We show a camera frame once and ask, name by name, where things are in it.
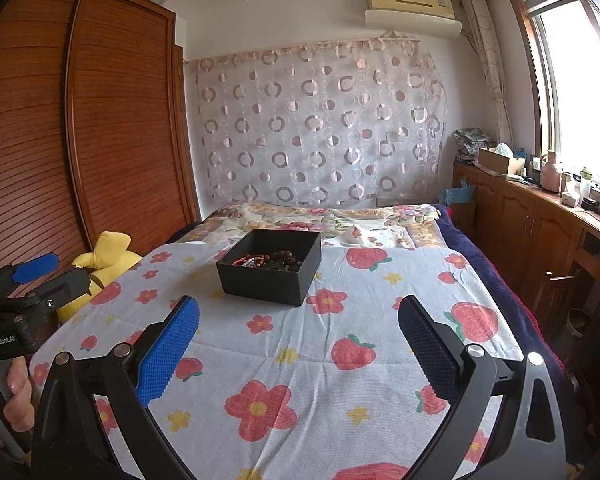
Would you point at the green capped bottle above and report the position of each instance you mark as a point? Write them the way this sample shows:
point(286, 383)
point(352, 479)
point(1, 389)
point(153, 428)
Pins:
point(585, 185)

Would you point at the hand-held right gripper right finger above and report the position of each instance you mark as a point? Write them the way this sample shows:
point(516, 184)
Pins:
point(427, 350)

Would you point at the black jewelry box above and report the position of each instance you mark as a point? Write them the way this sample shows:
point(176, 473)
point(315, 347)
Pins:
point(260, 285)

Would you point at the cardboard tissue box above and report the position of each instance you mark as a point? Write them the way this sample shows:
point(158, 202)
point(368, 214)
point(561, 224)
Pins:
point(500, 160)

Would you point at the stack of folded clothes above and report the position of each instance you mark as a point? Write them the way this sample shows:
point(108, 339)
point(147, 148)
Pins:
point(472, 142)

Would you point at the flower print table cloth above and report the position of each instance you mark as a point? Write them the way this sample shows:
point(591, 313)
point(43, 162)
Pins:
point(305, 350)

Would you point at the pink kettle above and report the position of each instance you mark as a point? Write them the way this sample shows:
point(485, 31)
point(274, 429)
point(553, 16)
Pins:
point(551, 175)

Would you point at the yellow plush toy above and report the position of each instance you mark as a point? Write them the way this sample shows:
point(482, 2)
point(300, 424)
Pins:
point(107, 260)

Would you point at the wooden side cabinet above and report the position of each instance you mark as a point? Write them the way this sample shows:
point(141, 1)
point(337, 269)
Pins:
point(530, 225)

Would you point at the white strawberry print sheet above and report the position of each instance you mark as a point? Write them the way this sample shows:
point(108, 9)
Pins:
point(380, 237)

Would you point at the small black device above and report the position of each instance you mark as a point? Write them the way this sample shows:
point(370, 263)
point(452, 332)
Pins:
point(590, 204)

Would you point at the wooden framed window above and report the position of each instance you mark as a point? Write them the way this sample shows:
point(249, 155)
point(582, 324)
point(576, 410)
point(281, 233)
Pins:
point(570, 85)

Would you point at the floral quilt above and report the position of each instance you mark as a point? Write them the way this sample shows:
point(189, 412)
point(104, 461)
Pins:
point(290, 220)

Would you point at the person's left hand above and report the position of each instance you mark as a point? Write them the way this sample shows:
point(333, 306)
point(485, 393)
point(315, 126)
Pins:
point(19, 400)

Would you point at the beige window curtain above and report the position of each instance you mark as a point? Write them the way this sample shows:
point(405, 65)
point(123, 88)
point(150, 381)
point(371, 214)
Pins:
point(490, 70)

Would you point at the circle pattern wall curtain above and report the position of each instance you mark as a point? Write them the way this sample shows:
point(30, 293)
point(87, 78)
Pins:
point(320, 120)

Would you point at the wooden chair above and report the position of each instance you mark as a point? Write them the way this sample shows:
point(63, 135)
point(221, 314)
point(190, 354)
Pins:
point(565, 300)

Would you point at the wall air conditioner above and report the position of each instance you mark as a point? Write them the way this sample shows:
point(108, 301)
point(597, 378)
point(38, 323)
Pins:
point(410, 10)

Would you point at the wooden slatted wardrobe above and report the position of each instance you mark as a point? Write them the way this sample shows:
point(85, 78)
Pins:
point(105, 125)

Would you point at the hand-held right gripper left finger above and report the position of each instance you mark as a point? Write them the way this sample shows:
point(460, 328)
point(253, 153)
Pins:
point(167, 350)

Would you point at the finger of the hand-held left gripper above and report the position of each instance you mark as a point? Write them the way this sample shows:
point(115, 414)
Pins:
point(65, 285)
point(35, 266)

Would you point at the waste bin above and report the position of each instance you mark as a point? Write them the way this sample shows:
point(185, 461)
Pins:
point(580, 325)

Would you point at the small white box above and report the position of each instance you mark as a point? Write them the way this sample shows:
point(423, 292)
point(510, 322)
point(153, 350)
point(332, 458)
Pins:
point(570, 198)

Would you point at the blue plastic bag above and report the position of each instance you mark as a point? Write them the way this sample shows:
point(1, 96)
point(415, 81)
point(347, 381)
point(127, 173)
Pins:
point(457, 195)

